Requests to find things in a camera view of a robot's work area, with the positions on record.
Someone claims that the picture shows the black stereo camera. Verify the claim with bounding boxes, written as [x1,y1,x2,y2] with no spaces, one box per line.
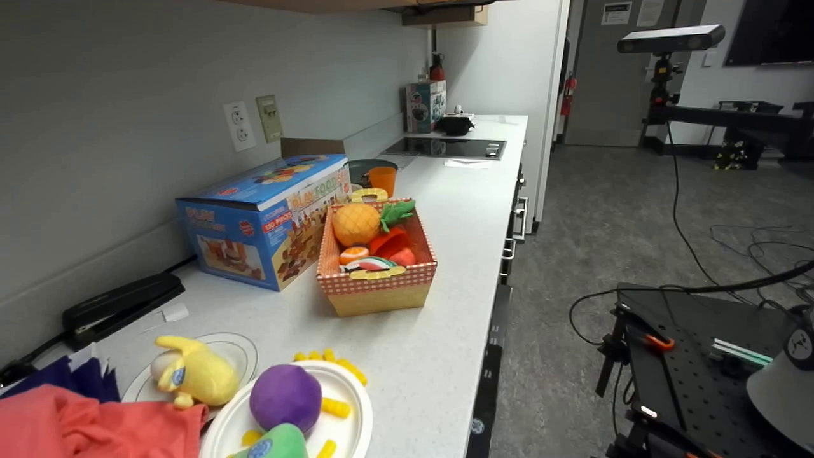
[617,21,729,57]

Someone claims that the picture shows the teal and white carton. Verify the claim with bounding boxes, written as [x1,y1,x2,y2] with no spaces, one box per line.
[399,80,436,136]

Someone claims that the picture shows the white paper notice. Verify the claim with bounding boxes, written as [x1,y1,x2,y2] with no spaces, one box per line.
[637,0,669,28]
[598,0,634,28]

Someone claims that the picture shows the red capped bottle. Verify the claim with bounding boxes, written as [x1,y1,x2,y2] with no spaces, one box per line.
[426,51,451,122]

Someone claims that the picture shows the white refrigerator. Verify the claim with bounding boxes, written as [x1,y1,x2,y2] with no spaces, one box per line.
[440,0,573,230]

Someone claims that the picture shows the yellow toy fries piece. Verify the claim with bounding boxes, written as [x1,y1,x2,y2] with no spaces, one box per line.
[292,346,372,389]
[318,395,357,422]

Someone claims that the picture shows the green leafy toy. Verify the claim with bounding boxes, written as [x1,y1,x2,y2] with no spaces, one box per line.
[376,199,417,234]

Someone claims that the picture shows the white power outlet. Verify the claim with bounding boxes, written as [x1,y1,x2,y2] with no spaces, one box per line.
[221,99,258,155]

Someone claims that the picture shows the yellow plush toy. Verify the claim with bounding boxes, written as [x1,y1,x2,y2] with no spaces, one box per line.
[150,334,244,409]

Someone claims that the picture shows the teal handled tool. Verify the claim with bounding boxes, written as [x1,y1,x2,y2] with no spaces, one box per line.
[711,336,778,370]

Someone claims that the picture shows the black stapler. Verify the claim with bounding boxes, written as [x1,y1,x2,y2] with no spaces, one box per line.
[61,269,188,352]

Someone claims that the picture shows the purple plush ball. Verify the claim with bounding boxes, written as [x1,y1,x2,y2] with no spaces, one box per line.
[246,362,327,437]

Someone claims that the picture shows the red fire extinguisher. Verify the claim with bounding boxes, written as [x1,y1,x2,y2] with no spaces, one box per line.
[558,75,581,122]

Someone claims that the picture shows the blue toy food box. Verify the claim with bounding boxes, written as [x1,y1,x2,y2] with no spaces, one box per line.
[174,152,353,294]

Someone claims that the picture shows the thin black floor cable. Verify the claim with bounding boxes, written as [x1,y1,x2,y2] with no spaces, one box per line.
[669,140,725,289]

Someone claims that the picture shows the red cloth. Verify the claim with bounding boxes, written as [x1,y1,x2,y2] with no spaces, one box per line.
[0,381,210,458]

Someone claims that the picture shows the black cooktop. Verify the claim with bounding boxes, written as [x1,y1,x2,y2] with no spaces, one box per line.
[383,136,510,163]

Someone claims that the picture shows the black camera tripod stand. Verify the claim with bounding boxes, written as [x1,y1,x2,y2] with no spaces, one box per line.
[638,48,814,165]

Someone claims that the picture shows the purple cloth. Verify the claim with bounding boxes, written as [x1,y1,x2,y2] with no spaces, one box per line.
[0,353,123,406]

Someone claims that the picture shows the multicolour toy food piece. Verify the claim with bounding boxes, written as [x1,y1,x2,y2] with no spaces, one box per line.
[338,255,411,283]

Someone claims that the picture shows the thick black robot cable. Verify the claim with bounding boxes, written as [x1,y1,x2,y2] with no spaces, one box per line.
[620,258,814,301]

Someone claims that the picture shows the orange plush pineapple toy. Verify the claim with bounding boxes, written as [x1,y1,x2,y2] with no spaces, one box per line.
[329,202,385,249]

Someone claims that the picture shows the black dishwasher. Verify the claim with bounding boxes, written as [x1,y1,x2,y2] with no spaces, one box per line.
[463,342,503,458]

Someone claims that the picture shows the orange black clamp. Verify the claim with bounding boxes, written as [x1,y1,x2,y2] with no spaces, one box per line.
[637,329,680,356]

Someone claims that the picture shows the green plush ball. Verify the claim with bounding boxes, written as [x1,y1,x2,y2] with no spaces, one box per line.
[243,421,311,458]

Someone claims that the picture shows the yellow pineapple slice toy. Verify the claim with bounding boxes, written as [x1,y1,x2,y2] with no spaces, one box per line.
[350,187,391,206]

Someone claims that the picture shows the black perforated robot stand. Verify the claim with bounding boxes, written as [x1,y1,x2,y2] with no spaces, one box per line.
[592,283,814,458]

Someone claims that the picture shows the red toy pepper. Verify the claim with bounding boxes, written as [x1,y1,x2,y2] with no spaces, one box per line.
[367,227,421,268]

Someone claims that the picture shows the black oven front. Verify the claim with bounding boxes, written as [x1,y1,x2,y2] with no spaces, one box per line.
[498,163,535,264]

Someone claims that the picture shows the white plate with toys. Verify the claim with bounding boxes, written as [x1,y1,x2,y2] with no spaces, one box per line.
[198,358,376,458]

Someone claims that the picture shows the checkered cardboard basket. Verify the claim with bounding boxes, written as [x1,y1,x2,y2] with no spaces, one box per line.
[316,199,440,318]

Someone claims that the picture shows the gray plate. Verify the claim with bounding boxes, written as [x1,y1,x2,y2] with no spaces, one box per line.
[346,159,402,191]

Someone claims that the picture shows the orange plastic cup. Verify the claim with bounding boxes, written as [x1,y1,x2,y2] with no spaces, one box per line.
[363,163,402,199]

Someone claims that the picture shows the black pot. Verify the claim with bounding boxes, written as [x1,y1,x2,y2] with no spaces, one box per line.
[432,112,479,138]

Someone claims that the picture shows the beige wall switch plate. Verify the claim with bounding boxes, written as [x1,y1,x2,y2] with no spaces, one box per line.
[255,91,285,146]

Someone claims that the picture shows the brown flat board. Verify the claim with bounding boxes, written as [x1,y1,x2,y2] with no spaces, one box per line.
[277,136,350,161]

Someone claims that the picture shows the black wall monitor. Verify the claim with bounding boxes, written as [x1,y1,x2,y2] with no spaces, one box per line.
[723,0,814,70]

